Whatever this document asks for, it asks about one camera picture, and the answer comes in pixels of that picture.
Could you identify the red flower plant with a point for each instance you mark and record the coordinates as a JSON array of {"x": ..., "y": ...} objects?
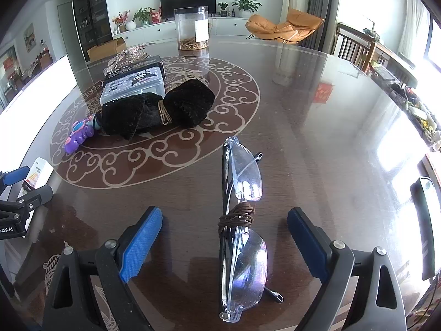
[{"x": 120, "y": 19}]

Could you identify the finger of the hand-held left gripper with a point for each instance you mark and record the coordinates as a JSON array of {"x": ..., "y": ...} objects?
[
  {"x": 36, "y": 196},
  {"x": 15, "y": 176}
]

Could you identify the rhinestone bow hair clip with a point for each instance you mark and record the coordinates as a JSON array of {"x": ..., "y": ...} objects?
[{"x": 124, "y": 55}]

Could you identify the framed wall picture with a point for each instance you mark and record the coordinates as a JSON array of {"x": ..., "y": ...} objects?
[{"x": 29, "y": 38}]

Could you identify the small potted plant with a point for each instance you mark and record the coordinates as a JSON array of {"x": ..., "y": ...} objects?
[{"x": 223, "y": 7}]

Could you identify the purple butterfly toy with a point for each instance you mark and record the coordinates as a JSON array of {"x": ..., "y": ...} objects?
[{"x": 77, "y": 136}]

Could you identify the white television cabinet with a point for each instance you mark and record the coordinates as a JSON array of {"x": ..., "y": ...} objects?
[{"x": 155, "y": 31}]

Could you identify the black velvet cloth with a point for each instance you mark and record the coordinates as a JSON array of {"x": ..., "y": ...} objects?
[{"x": 186, "y": 103}]

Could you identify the white round vase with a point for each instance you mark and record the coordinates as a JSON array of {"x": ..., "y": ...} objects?
[{"x": 130, "y": 26}]

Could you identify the clear jar with black lid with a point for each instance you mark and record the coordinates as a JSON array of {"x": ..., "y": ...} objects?
[{"x": 191, "y": 24}]

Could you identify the white board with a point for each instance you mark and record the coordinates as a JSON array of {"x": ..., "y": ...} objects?
[{"x": 34, "y": 96}]

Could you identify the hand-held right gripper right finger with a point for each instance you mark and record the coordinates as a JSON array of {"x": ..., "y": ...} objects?
[{"x": 308, "y": 244}]

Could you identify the black television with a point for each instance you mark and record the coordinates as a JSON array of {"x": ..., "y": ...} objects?
[{"x": 187, "y": 1}]

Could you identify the orange lounge chair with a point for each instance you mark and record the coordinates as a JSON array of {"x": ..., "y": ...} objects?
[{"x": 286, "y": 27}]

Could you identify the green potted plant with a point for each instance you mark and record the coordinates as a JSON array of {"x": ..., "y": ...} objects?
[{"x": 143, "y": 15}]

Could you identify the clear eyeglasses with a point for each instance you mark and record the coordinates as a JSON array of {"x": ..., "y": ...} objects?
[{"x": 241, "y": 179}]

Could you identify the white bottle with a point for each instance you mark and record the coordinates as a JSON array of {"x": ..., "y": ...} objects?
[{"x": 39, "y": 170}]

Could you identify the large leafy potted plant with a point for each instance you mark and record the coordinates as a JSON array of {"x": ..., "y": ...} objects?
[{"x": 246, "y": 5}]

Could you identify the red gift box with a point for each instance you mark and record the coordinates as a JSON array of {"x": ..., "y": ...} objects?
[{"x": 156, "y": 16}]

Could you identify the dark display cabinet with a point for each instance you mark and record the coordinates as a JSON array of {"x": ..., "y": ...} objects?
[{"x": 91, "y": 10}]

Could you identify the brown cardboard box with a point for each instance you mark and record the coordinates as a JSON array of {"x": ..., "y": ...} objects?
[{"x": 106, "y": 50}]

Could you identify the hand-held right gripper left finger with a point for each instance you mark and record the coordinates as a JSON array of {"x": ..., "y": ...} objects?
[{"x": 141, "y": 244}]

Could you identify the wooden chair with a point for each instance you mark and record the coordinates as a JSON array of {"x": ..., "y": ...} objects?
[{"x": 355, "y": 46}]

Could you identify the clear plastic box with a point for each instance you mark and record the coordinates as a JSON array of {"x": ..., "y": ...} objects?
[{"x": 134, "y": 82}]

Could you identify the cluttered sideboard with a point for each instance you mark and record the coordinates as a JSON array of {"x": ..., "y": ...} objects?
[{"x": 406, "y": 89}]

